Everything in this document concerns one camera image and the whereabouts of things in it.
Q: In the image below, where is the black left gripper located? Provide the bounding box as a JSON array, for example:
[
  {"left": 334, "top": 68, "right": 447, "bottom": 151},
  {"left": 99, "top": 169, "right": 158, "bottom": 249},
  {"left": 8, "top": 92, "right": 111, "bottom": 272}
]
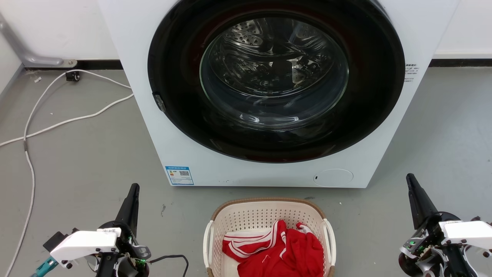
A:
[{"left": 97, "top": 183, "right": 152, "bottom": 277}]

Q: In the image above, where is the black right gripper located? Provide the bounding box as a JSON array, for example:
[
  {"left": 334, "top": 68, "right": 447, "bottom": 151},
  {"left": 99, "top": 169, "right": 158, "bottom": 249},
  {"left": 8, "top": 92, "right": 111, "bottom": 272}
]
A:
[{"left": 398, "top": 173, "right": 464, "bottom": 277}]

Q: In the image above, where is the cream plastic laundry basket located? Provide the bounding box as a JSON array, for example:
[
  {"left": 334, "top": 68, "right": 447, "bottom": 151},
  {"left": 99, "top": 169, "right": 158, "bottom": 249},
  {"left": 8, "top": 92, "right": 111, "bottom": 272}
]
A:
[{"left": 203, "top": 198, "right": 337, "bottom": 277}]

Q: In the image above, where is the blue energy label sticker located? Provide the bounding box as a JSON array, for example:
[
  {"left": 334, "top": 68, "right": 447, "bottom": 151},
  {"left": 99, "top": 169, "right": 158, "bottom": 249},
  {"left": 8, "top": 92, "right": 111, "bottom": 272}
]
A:
[{"left": 165, "top": 166, "right": 194, "bottom": 186}]

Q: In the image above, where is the white front-load washing machine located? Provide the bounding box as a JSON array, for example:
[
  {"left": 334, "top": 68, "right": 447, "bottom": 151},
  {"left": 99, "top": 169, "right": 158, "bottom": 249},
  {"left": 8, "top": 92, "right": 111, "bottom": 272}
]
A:
[{"left": 97, "top": 0, "right": 460, "bottom": 189}]

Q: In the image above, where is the round white filter cover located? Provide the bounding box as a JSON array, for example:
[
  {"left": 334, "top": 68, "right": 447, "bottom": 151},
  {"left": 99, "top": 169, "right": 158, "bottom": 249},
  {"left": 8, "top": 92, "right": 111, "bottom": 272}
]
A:
[{"left": 313, "top": 169, "right": 354, "bottom": 188}]

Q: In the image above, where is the black round glass washer door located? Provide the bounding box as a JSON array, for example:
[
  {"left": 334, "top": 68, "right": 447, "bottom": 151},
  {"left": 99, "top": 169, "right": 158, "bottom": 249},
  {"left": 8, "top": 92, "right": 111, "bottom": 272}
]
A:
[{"left": 148, "top": 0, "right": 406, "bottom": 163}]

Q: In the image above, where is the red garment with white stripes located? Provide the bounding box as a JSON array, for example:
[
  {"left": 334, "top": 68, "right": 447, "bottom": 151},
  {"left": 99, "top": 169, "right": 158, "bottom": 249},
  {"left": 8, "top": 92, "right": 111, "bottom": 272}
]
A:
[{"left": 222, "top": 220, "right": 325, "bottom": 277}]

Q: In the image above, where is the small grey text label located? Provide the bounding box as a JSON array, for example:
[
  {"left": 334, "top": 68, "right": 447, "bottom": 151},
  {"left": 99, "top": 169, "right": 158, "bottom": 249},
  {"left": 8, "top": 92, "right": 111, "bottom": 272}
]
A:
[{"left": 404, "top": 63, "right": 420, "bottom": 83}]

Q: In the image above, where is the black baseboard strip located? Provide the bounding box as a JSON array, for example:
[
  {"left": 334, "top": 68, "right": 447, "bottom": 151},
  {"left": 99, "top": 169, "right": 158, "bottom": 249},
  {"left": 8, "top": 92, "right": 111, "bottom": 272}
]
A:
[
  {"left": 25, "top": 60, "right": 123, "bottom": 71},
  {"left": 429, "top": 58, "right": 492, "bottom": 68}
]

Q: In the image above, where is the grey floor pipe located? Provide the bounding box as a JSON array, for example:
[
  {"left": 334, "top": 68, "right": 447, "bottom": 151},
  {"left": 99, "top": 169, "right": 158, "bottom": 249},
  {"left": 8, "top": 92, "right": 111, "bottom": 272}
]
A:
[{"left": 0, "top": 13, "right": 78, "bottom": 68}]

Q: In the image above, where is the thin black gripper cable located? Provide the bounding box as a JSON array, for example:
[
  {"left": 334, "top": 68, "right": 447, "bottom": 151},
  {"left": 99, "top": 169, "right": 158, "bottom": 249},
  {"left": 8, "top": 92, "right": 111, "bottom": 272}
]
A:
[{"left": 148, "top": 254, "right": 189, "bottom": 277}]

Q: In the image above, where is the teal cable connector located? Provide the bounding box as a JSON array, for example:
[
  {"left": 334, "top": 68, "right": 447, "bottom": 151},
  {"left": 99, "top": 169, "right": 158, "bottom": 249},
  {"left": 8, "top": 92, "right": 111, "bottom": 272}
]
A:
[{"left": 31, "top": 257, "right": 59, "bottom": 277}]

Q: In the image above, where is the long white floor cable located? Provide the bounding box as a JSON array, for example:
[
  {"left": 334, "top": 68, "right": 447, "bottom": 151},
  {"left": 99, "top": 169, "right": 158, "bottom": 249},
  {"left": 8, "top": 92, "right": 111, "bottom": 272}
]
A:
[{"left": 4, "top": 69, "right": 133, "bottom": 277}]

